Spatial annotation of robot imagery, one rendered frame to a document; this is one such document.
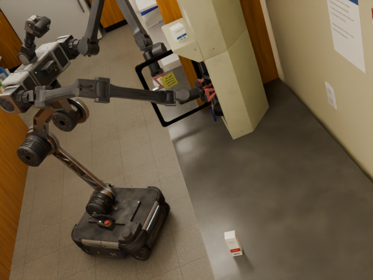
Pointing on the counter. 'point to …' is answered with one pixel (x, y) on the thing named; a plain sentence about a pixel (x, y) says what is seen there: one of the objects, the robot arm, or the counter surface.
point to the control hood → (189, 45)
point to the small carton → (178, 32)
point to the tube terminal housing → (228, 61)
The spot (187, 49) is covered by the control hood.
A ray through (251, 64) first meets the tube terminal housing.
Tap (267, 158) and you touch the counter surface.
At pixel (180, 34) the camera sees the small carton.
